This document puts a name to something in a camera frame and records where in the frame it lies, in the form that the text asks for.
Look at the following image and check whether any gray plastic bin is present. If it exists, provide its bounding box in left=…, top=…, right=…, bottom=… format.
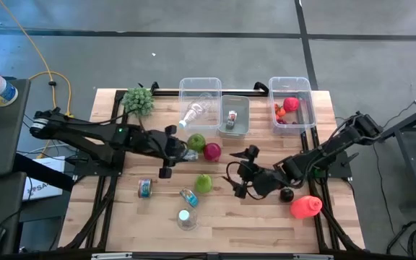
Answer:
left=217, top=94, right=251, bottom=139

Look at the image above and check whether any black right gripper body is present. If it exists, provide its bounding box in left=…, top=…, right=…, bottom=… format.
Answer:
left=246, top=164, right=285, bottom=198

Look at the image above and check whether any yellow floor cable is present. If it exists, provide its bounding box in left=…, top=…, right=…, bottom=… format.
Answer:
left=0, top=0, right=72, bottom=160

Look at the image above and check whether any black floor cable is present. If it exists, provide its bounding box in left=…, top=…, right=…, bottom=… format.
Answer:
left=372, top=144, right=411, bottom=254

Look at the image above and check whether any blue label tin can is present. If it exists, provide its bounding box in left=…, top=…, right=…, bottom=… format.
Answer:
left=137, top=177, right=154, bottom=199
left=179, top=186, right=199, bottom=208

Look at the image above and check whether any silver tin can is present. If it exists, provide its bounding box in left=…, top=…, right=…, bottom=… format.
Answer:
left=225, top=110, right=238, bottom=130

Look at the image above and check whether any clear plastic bottle white cap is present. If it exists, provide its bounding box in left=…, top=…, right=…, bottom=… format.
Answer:
left=178, top=92, right=215, bottom=130
left=176, top=207, right=199, bottom=232

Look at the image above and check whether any orange red squeeze bottle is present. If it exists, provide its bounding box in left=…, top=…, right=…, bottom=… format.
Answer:
left=289, top=194, right=324, bottom=220

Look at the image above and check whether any black metal table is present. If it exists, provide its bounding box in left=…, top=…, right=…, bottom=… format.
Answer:
left=376, top=99, right=416, bottom=210

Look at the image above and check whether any clear plastic bin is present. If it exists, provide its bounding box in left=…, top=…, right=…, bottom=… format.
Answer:
left=267, top=76, right=316, bottom=135
left=178, top=77, right=223, bottom=138

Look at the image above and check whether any white cardboard box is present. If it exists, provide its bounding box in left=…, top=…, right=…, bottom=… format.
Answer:
left=22, top=155, right=66, bottom=202

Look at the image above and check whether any green pear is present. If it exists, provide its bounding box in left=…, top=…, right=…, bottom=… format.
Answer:
left=194, top=173, right=214, bottom=194

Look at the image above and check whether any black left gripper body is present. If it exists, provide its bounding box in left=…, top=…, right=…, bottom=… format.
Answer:
left=141, top=129, right=180, bottom=165

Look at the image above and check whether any black metal table frame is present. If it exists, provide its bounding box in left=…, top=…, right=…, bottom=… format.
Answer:
left=58, top=82, right=366, bottom=254

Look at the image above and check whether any black round fruit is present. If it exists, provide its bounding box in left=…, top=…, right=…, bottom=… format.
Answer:
left=279, top=187, right=295, bottom=204

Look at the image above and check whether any green apple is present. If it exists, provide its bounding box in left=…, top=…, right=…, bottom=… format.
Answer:
left=187, top=133, right=207, bottom=153

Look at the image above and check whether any silver edge bracket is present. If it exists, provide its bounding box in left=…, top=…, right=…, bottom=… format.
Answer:
left=293, top=253, right=334, bottom=260
left=91, top=252, right=133, bottom=260

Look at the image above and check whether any magenta pomegranate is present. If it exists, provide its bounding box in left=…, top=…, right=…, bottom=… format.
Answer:
left=203, top=142, right=222, bottom=163

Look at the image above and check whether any red grape bunch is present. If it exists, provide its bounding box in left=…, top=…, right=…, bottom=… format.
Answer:
left=275, top=117, right=303, bottom=126

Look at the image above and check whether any green spiky plant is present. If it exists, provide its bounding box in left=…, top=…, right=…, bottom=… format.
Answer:
left=121, top=87, right=155, bottom=117

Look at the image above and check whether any red apple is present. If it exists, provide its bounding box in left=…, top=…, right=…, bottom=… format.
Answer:
left=282, top=96, right=300, bottom=113

